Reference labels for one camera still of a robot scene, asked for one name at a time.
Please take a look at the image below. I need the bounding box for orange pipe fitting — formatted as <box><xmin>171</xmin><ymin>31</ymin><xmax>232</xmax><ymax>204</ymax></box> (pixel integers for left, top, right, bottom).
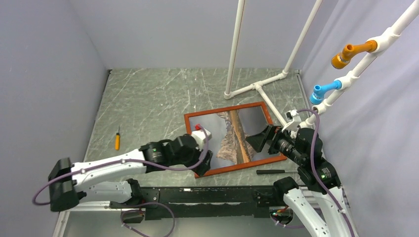
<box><xmin>331</xmin><ymin>40</ymin><xmax>378</xmax><ymax>69</ymax></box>

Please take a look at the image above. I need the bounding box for yellow handle screwdriver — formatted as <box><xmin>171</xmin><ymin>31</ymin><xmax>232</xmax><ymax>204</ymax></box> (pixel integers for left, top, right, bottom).
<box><xmin>115</xmin><ymin>127</ymin><xmax>121</xmax><ymax>151</ymax></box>

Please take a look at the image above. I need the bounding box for black handle hammer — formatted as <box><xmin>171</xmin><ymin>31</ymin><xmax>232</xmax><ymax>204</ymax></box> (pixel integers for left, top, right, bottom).
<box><xmin>256</xmin><ymin>169</ymin><xmax>297</xmax><ymax>175</ymax></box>

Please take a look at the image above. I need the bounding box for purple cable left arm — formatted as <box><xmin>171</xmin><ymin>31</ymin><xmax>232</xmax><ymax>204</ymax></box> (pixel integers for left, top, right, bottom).
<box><xmin>32</xmin><ymin>125</ymin><xmax>211</xmax><ymax>206</ymax></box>

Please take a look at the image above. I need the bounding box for white PVC pipe stand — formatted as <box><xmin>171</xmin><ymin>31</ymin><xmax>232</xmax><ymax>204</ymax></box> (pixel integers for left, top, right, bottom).
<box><xmin>224</xmin><ymin>0</ymin><xmax>419</xmax><ymax>128</ymax></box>

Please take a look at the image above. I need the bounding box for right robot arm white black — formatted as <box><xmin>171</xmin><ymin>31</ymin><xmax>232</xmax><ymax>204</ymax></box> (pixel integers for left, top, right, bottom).
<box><xmin>246</xmin><ymin>124</ymin><xmax>357</xmax><ymax>237</ymax></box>

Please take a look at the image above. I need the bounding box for mountain photo in frame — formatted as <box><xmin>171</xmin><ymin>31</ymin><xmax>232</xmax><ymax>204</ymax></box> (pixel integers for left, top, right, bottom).
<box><xmin>188</xmin><ymin>105</ymin><xmax>282</xmax><ymax>171</ymax></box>

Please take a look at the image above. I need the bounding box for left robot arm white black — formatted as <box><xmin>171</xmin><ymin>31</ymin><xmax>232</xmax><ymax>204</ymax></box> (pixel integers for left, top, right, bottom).
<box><xmin>48</xmin><ymin>130</ymin><xmax>212</xmax><ymax>212</ymax></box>

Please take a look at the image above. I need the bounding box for red wooden picture frame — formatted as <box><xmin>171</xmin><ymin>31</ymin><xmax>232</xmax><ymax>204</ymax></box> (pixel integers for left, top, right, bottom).
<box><xmin>183</xmin><ymin>101</ymin><xmax>288</xmax><ymax>179</ymax></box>

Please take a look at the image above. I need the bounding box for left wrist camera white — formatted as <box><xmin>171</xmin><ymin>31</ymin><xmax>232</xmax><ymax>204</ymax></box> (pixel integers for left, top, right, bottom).
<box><xmin>191</xmin><ymin>124</ymin><xmax>212</xmax><ymax>150</ymax></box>

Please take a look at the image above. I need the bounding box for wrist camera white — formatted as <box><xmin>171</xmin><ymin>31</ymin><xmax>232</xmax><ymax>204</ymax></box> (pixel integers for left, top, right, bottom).
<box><xmin>191</xmin><ymin>124</ymin><xmax>212</xmax><ymax>150</ymax></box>
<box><xmin>282</xmin><ymin>110</ymin><xmax>302</xmax><ymax>132</ymax></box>

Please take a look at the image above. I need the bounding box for blue pipe fitting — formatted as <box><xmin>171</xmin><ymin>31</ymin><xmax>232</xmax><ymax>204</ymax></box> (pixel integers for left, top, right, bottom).
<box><xmin>309</xmin><ymin>80</ymin><xmax>342</xmax><ymax>105</ymax></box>

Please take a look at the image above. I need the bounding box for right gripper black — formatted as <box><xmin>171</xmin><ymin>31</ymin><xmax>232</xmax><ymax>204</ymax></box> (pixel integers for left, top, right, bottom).
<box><xmin>246</xmin><ymin>122</ymin><xmax>305</xmax><ymax>164</ymax></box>

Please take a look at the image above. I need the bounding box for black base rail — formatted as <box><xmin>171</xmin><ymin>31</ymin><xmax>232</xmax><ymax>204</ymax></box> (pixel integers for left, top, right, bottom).
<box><xmin>141</xmin><ymin>185</ymin><xmax>285</xmax><ymax>220</ymax></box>

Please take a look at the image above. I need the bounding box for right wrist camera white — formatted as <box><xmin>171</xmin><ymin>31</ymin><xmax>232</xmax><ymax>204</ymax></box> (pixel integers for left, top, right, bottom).
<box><xmin>282</xmin><ymin>110</ymin><xmax>302</xmax><ymax>132</ymax></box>

